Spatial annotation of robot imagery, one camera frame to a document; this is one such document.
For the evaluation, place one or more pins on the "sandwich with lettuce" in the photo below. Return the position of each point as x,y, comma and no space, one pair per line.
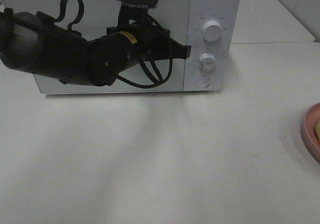
317,131

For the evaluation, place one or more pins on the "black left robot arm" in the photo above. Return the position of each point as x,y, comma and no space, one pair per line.
33,43

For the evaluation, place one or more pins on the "white microwave oven body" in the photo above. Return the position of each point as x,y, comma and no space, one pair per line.
201,11

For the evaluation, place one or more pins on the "white microwave door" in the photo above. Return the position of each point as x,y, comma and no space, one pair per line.
98,16

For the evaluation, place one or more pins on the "white timer knob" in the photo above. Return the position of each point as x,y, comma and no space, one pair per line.
207,61

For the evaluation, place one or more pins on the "pink round plate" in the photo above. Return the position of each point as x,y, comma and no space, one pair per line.
309,134

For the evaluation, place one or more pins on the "upper white power knob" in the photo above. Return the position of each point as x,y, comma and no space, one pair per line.
212,30

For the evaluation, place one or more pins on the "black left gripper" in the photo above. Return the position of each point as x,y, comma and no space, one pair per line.
157,41

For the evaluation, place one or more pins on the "round white door button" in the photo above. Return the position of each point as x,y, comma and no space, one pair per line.
202,82

